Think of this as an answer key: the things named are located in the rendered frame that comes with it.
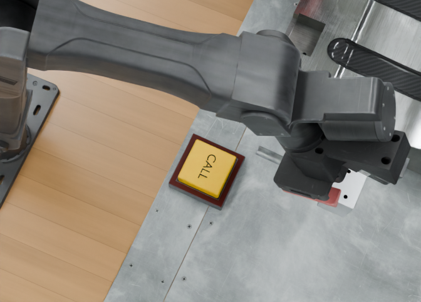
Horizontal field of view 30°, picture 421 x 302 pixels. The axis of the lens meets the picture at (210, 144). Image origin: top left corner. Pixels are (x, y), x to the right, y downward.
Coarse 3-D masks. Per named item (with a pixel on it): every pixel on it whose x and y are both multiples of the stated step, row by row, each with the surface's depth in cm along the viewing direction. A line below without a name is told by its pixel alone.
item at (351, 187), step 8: (256, 152) 95; (264, 152) 95; (272, 152) 95; (272, 160) 95; (280, 160) 95; (352, 176) 92; (360, 176) 92; (336, 184) 92; (344, 184) 92; (352, 184) 92; (360, 184) 92; (344, 192) 92; (352, 192) 92; (344, 200) 92; (352, 200) 92; (328, 208) 95; (336, 208) 94; (344, 208) 92; (352, 208) 91; (344, 216) 96
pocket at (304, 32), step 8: (296, 16) 107; (304, 16) 106; (296, 24) 108; (304, 24) 108; (312, 24) 107; (320, 24) 106; (288, 32) 107; (296, 32) 108; (304, 32) 108; (312, 32) 108; (320, 32) 108; (296, 40) 108; (304, 40) 108; (312, 40) 108; (304, 48) 107; (312, 48) 107
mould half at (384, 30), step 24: (312, 0) 107; (336, 0) 107; (360, 0) 107; (336, 24) 106; (360, 24) 106; (384, 24) 106; (408, 24) 106; (384, 48) 105; (408, 48) 105; (336, 72) 104; (408, 120) 103; (408, 168) 109
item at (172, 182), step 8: (192, 136) 108; (192, 144) 108; (216, 144) 108; (184, 152) 107; (232, 152) 108; (184, 160) 107; (240, 160) 107; (176, 168) 107; (176, 176) 106; (232, 176) 107; (176, 184) 106; (192, 192) 106; (200, 192) 106; (224, 192) 106; (208, 200) 106; (216, 200) 106
